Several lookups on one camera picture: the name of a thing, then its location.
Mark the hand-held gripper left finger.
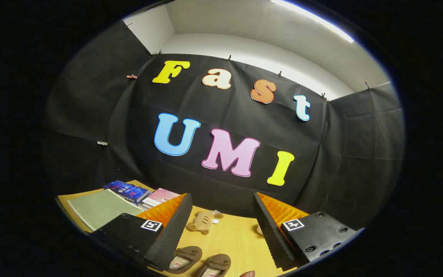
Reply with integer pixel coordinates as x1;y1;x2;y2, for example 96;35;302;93
89;192;194;272

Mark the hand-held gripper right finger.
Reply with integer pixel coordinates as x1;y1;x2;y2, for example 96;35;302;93
252;192;365;270

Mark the brown fuzzy slipper shoe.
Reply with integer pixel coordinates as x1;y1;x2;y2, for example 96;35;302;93
167;246;203;275
198;254;232;277

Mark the green fabric storage box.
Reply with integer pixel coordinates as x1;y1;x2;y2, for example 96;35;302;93
67;189;143;232

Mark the tan bread plush toy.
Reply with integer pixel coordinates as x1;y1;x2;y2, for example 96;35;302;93
186;210;220;235

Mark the blue book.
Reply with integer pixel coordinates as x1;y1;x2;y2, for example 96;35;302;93
103;180;151;205

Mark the black backdrop cloth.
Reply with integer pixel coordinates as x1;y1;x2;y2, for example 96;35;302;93
43;21;405;231

